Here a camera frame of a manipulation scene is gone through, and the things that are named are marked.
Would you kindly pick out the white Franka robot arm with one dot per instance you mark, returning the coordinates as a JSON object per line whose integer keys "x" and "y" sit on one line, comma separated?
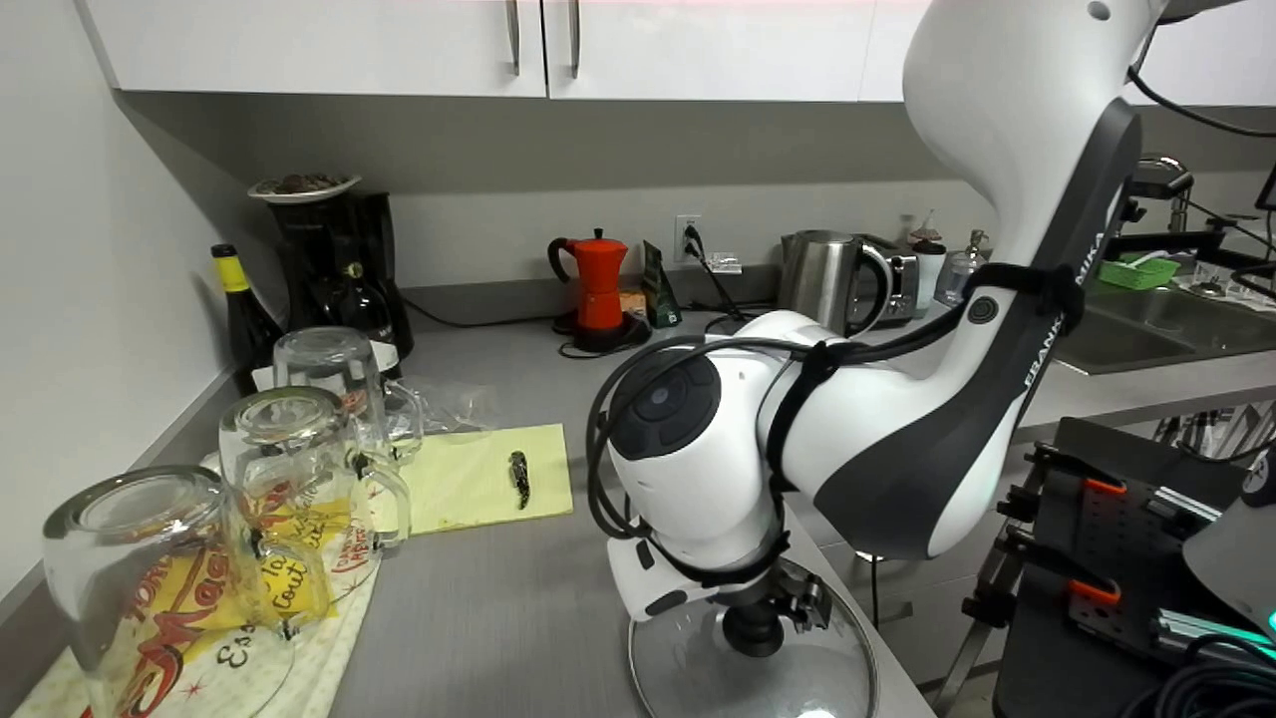
{"x": 960, "y": 80}

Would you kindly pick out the black board on stand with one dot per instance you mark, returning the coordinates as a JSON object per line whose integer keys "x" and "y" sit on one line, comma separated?
{"x": 1141, "y": 531}

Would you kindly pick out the clear soap bottle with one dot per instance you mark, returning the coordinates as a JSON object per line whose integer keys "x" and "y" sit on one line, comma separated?
{"x": 978, "y": 257}

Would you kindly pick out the stainless steel sink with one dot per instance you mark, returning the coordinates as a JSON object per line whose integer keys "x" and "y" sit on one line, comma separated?
{"x": 1184, "y": 334}

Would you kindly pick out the black camera on stand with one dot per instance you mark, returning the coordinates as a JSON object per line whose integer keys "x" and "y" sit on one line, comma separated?
{"x": 1168, "y": 176}

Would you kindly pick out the white power adapter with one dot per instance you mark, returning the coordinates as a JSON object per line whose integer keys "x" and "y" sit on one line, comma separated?
{"x": 724, "y": 265}

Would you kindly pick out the small clear glass mug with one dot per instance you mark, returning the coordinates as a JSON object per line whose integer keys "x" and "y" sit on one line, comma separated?
{"x": 326, "y": 366}

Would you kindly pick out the yellow notepad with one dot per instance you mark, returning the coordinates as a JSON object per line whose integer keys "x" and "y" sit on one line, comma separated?
{"x": 466, "y": 480}

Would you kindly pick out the dark green bottle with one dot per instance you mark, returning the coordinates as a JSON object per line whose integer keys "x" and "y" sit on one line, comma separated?
{"x": 659, "y": 292}

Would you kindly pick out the red moka pot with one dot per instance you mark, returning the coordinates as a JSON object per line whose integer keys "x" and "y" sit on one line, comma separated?
{"x": 599, "y": 280}

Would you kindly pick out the green sponge holder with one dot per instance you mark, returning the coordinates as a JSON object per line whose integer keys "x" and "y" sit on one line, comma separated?
{"x": 1141, "y": 273}

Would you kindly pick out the black clamp orange trigger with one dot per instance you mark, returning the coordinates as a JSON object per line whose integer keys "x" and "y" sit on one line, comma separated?
{"x": 1080, "y": 584}

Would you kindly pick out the white wall outlet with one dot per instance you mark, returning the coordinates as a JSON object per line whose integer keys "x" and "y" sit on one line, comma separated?
{"x": 687, "y": 229}

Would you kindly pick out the black round trivet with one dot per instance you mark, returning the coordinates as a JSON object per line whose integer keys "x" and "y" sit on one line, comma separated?
{"x": 623, "y": 337}

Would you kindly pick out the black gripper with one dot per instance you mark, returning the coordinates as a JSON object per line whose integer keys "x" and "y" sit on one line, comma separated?
{"x": 782, "y": 592}

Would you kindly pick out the white cabinet door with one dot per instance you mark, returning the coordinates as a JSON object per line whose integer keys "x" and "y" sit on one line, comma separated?
{"x": 745, "y": 47}
{"x": 304, "y": 47}

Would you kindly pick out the stainless electric kettle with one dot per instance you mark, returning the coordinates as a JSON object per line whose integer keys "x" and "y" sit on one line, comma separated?
{"x": 817, "y": 280}

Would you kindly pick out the black coffee maker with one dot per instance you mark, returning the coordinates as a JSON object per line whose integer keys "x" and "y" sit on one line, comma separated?
{"x": 341, "y": 265}

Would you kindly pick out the dark wine bottle yellow foil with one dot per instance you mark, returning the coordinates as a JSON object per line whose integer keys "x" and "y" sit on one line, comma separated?
{"x": 240, "y": 324}

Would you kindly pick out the glass pot lid black knob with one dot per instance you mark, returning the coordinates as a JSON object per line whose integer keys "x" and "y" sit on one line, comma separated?
{"x": 810, "y": 679}

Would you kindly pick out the silver toaster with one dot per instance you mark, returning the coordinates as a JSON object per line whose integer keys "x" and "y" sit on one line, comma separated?
{"x": 915, "y": 280}

